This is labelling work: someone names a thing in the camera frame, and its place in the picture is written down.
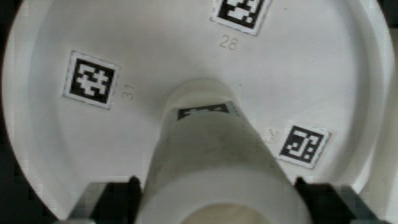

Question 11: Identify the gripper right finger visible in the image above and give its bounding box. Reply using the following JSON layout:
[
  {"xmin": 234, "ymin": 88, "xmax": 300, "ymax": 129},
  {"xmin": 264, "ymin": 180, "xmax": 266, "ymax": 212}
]
[{"xmin": 295, "ymin": 177, "xmax": 380, "ymax": 224}]

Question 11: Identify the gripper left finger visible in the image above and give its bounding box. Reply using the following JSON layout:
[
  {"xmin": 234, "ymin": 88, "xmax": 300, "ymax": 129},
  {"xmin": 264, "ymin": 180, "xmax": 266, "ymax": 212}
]
[{"xmin": 69, "ymin": 177, "xmax": 142, "ymax": 224}]

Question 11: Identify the white cylindrical table leg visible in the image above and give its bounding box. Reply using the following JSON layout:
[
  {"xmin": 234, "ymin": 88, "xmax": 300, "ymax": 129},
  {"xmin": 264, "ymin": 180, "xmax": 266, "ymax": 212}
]
[{"xmin": 136, "ymin": 79, "xmax": 312, "ymax": 224}]

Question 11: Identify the white round table top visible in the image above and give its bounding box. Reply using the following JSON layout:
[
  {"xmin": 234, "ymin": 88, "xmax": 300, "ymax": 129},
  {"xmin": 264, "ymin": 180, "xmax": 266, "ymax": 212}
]
[{"xmin": 1, "ymin": 0, "xmax": 394, "ymax": 220}]

